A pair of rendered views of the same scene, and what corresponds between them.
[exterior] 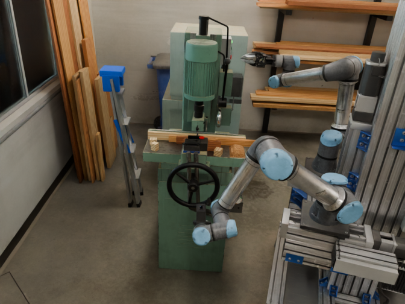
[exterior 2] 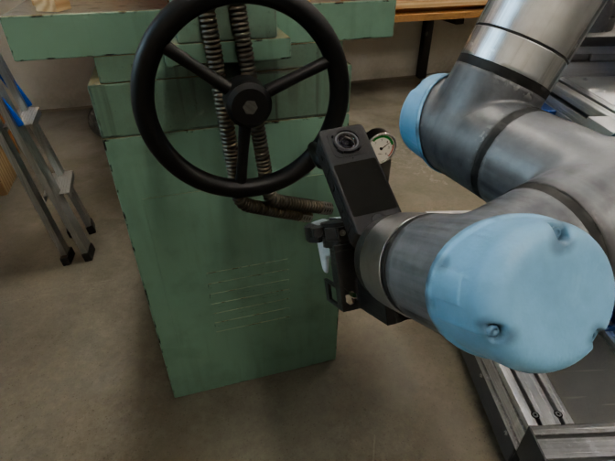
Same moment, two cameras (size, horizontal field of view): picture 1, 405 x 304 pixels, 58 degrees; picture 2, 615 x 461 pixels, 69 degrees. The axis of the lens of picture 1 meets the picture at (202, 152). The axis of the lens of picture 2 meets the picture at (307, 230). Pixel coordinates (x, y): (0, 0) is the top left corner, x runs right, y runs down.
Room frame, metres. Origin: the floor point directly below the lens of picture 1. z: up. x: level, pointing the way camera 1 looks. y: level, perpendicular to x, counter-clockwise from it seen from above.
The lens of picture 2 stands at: (1.07, 0.13, 1.01)
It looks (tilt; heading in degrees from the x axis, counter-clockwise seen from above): 35 degrees down; 343
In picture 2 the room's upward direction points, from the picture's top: straight up
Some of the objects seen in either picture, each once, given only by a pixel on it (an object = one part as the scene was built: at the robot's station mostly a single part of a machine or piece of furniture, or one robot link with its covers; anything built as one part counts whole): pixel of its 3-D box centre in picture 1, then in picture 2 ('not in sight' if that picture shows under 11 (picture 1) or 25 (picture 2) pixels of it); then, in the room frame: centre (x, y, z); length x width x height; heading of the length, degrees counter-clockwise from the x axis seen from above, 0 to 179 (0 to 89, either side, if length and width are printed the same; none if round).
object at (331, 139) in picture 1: (330, 143); not in sight; (1.92, -0.75, 0.98); 0.13 x 0.12 x 0.14; 140
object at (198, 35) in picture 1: (203, 31); not in sight; (2.14, 0.03, 1.54); 0.08 x 0.08 x 0.17; 89
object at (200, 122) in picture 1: (198, 122); not in sight; (2.02, 0.03, 1.03); 0.14 x 0.07 x 0.09; 179
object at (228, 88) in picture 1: (225, 82); not in sight; (2.21, -0.12, 1.23); 0.09 x 0.08 x 0.15; 179
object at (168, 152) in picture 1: (194, 155); (215, 21); (1.89, 0.04, 0.87); 0.61 x 0.30 x 0.06; 89
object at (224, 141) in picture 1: (212, 140); not in sight; (1.99, -0.06, 0.92); 0.54 x 0.02 x 0.04; 89
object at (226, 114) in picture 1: (223, 114); not in sight; (2.18, -0.12, 1.02); 0.09 x 0.07 x 0.12; 89
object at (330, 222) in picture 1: (326, 207); not in sight; (1.44, -0.61, 0.87); 0.15 x 0.15 x 0.10
